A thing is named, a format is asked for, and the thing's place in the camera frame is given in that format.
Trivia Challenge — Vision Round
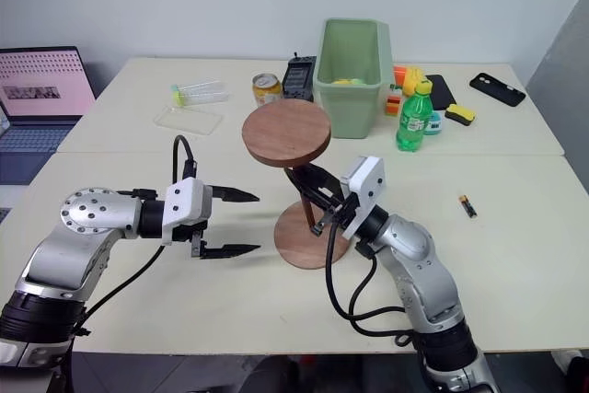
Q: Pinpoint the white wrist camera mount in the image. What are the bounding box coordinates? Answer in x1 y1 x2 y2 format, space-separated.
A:
160 177 214 246
341 156 386 239

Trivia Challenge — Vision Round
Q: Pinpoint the clear plastic lid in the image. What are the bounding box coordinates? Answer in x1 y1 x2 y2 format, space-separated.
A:
153 104 225 137

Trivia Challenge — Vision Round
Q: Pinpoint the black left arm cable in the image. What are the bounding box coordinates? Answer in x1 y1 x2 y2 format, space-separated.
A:
68 133 200 334

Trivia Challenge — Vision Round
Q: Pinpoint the green plastic bin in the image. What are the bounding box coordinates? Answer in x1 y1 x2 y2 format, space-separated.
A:
312 17 396 140

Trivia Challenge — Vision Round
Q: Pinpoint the black electronic device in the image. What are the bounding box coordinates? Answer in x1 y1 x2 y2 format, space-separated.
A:
281 52 318 102

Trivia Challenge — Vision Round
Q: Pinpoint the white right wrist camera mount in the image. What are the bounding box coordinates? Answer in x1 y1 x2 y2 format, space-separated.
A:
341 156 386 239

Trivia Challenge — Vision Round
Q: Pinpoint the round wooden base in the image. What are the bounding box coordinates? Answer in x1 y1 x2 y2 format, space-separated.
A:
273 202 351 271

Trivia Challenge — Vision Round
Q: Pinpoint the yellow drink can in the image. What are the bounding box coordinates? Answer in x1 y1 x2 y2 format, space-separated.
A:
251 73 283 108

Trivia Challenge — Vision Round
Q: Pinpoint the green soda bottle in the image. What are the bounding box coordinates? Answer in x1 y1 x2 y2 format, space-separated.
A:
396 80 434 153

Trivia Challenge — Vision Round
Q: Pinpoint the wooden pole with round disc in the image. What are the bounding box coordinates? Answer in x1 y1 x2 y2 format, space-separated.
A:
241 98 332 231

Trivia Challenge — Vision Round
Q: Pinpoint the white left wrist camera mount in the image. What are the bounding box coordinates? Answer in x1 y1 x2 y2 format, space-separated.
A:
160 177 214 246

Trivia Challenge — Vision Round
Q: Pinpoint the small black battery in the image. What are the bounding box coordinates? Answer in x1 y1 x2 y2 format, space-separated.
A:
457 194 479 220

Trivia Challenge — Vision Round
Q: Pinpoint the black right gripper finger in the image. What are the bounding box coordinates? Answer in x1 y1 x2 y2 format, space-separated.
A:
304 163 345 195
284 168 341 215

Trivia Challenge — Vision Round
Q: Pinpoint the yellow black sponge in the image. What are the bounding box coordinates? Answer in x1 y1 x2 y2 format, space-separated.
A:
444 103 478 128

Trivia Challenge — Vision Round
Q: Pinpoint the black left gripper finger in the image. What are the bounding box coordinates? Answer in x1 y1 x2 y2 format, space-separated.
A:
210 185 261 203
200 243 263 261

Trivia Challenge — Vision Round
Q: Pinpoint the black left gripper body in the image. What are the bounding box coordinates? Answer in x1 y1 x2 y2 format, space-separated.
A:
171 221 210 260

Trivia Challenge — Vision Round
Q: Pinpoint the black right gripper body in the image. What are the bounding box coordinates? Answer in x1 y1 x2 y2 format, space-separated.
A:
308 190 363 237

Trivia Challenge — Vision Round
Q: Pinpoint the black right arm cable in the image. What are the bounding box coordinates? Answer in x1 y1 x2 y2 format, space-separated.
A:
324 215 415 348

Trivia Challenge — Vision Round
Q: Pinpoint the laptop with pink screen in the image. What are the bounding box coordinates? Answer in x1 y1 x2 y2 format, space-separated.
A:
0 46 98 156

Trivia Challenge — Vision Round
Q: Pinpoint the black phone case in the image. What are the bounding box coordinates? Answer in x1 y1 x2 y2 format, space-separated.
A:
468 72 527 109

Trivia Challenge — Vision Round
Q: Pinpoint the white object under table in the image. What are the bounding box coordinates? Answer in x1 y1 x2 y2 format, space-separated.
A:
550 348 586 374

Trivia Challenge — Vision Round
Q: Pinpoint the yellow toy piece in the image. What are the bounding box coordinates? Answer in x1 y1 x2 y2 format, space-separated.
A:
401 66 428 96

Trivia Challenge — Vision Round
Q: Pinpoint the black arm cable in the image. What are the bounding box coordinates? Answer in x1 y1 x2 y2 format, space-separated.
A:
324 215 415 348
68 133 200 334

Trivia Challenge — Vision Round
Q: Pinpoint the small blue white jar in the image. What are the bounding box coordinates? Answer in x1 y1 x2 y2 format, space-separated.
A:
422 110 445 137

